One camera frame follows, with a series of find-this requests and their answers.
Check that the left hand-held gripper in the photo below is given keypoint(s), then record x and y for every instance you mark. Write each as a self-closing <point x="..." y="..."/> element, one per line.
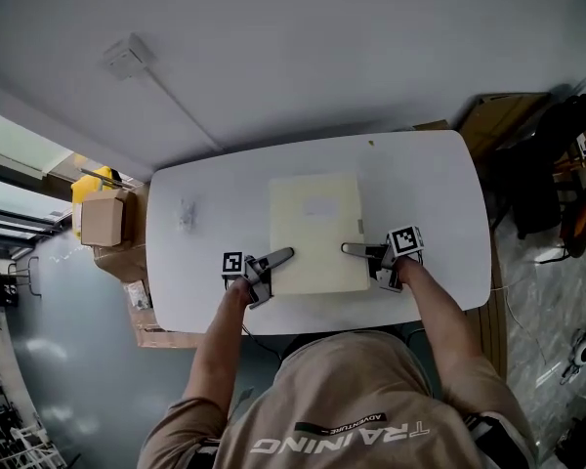
<point x="234" y="264"/>

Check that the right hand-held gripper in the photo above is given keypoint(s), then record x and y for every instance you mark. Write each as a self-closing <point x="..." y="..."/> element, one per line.
<point x="403" y="242"/>

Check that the cream folder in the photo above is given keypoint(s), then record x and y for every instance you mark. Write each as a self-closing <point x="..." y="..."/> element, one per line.
<point x="317" y="242"/>

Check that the person's left forearm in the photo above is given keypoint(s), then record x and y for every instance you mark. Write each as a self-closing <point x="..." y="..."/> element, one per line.
<point x="215" y="340"/>

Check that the person's right forearm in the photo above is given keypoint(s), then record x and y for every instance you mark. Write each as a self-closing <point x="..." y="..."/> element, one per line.
<point x="434" y="320"/>

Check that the white table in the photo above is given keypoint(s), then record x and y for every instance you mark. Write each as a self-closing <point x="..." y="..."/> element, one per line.
<point x="420" y="188"/>

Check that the crumpled clear plastic wrap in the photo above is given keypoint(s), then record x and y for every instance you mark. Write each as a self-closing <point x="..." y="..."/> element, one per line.
<point x="186" y="213"/>

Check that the person's beige printed t-shirt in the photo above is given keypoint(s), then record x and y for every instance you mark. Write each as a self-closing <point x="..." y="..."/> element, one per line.
<point x="351" y="389"/>

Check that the large taped cardboard box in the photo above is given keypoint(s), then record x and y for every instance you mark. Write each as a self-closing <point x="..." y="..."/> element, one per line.
<point x="146" y="325"/>

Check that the wooden slat panel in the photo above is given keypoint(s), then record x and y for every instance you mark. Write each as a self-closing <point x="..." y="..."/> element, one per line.
<point x="493" y="335"/>

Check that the medium cardboard box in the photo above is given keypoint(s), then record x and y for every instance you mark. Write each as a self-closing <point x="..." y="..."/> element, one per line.
<point x="122" y="262"/>

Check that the black office chair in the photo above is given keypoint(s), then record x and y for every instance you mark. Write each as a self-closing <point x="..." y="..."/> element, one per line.
<point x="532" y="188"/>

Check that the brown cardboard sheet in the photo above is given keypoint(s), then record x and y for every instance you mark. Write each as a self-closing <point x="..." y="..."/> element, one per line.
<point x="493" y="125"/>

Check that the small cardboard box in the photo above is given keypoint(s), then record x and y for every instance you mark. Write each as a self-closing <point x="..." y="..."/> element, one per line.
<point x="102" y="218"/>

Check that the yellow plastic bin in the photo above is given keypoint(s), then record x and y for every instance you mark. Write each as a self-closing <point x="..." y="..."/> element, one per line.
<point x="85" y="183"/>

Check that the window with white blind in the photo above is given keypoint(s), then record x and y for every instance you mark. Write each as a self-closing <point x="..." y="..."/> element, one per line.
<point x="10" y="154"/>

